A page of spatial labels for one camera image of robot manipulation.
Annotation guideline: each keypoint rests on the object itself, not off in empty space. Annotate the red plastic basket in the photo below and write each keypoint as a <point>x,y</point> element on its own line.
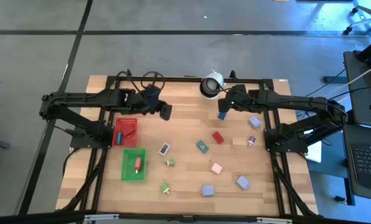
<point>126,124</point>

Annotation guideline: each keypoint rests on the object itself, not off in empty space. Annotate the black keyboard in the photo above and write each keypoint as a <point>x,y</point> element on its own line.
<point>369,161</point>

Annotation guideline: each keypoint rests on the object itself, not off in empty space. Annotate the small purple power adapter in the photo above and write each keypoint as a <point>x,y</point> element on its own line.
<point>251,140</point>

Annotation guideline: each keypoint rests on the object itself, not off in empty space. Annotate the black side desk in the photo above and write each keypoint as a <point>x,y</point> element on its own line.
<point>366,109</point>

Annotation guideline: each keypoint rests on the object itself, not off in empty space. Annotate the green white power adapter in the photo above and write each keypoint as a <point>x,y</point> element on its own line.
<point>164,187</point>
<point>171,162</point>

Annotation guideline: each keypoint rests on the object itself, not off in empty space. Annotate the white paper sheet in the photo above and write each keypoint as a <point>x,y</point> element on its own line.
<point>314,152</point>

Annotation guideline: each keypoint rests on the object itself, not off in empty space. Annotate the red pencil sharpener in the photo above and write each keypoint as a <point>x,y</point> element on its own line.
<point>218,137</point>

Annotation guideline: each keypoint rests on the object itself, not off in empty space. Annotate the white pencil sharpener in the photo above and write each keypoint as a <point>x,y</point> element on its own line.
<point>164,149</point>

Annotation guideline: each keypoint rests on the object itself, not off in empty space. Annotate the lavender power adapter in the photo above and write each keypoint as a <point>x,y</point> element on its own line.
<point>208,190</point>
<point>242,182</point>
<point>254,122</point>

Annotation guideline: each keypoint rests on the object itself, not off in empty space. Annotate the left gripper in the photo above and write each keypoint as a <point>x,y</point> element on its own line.
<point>148,99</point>

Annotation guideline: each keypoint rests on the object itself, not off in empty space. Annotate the teal pencil sharpener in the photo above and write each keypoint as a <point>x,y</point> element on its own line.
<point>119,139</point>
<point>202,147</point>

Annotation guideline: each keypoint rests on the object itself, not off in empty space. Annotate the office chair base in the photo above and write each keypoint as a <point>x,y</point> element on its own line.
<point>367,20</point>

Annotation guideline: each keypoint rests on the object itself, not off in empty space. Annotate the blue pencil sharpener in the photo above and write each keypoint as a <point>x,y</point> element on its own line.
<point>222,116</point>

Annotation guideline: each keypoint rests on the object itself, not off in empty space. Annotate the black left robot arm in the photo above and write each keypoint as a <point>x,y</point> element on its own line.
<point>79,98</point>

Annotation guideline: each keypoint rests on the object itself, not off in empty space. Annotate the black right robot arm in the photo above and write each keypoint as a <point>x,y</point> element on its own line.
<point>297,101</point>

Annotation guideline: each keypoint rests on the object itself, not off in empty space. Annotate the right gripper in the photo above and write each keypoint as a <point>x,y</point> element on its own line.
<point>238,98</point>

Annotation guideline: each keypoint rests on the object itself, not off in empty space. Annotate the pink power adapter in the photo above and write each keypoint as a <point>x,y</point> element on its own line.
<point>217,168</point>

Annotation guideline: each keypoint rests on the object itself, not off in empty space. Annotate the red power adapter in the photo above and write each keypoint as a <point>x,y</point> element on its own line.
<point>138,163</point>

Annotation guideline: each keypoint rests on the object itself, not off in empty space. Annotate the black pole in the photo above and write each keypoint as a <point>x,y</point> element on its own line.
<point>370,51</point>

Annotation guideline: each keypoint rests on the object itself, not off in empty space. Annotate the white cylindrical spot lamp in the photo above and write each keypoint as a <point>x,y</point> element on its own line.
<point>218,79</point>

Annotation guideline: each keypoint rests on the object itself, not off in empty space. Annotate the green plastic basket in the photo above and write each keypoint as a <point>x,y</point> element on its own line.
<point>128,174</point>

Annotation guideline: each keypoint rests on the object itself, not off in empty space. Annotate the black overhead crossbar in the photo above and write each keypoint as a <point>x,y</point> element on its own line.
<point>33,217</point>

